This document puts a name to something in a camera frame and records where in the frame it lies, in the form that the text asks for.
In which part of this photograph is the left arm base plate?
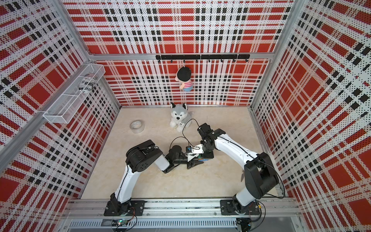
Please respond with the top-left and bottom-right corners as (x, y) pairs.
(103, 200), (146, 217)

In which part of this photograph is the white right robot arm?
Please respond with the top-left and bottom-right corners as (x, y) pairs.
(198, 123), (280, 208)

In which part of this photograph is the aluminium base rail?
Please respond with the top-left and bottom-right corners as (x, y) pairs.
(62, 198), (301, 219)

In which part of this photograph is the black hook rail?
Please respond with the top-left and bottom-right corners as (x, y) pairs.
(155, 54), (250, 62)

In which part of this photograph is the black right camera cable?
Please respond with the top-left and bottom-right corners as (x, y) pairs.
(182, 118), (201, 151)

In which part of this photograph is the white wire basket shelf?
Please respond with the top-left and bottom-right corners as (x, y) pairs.
(43, 63), (105, 124)

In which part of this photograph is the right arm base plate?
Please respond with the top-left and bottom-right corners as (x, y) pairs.
(220, 199), (261, 216)

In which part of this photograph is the black left camera cable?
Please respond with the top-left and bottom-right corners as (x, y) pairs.
(168, 136), (192, 151)

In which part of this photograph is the hanging boy doll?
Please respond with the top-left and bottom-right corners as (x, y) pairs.
(175, 67), (193, 92)

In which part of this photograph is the clear tape roll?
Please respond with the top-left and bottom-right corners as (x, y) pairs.
(129, 120), (145, 134)

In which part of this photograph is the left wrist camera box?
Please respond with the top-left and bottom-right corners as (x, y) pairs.
(185, 144), (204, 162)

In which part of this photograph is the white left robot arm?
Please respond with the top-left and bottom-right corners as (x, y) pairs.
(110, 140), (204, 208)

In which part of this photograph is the grey white husky plush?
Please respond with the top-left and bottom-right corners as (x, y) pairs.
(170, 102), (193, 132)

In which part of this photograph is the black camera cable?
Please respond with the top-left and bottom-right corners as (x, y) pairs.
(168, 136), (192, 151)
(182, 118), (201, 151)

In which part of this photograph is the patterned can in basket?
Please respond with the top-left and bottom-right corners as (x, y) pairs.
(79, 73), (96, 93)

